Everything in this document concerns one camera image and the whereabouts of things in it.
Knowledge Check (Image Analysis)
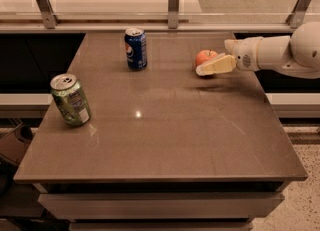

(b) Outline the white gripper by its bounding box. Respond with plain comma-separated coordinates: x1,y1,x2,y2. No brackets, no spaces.
196,37,262,76

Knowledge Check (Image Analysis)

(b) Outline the red apple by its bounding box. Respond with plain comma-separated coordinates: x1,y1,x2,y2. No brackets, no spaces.
195,50,218,67

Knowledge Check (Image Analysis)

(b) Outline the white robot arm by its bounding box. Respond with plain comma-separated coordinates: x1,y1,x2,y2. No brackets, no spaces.
195,22,320,79

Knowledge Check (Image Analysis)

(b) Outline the blue Pepsi can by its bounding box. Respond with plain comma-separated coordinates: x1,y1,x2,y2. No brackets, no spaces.
124,27,147,70

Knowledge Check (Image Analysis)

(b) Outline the green soda can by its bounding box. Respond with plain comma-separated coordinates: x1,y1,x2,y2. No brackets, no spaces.
50,73,91,126

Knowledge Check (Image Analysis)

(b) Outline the grey cabinet drawer front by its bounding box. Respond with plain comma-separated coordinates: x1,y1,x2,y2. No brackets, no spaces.
39,192,284,220

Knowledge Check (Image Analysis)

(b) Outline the right metal railing bracket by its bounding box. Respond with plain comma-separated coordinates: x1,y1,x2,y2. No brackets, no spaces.
286,0,312,29

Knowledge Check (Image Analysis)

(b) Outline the metal railing bracket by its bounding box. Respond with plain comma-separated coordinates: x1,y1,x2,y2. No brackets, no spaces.
286,0,312,29
168,0,179,29
36,0,59,29

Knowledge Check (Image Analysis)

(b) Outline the middle metal railing bracket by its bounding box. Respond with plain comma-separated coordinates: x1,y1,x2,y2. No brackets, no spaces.
168,0,179,29

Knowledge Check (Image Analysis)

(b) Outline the left metal railing bracket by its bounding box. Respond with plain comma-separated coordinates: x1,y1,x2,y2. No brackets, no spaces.
36,0,59,29

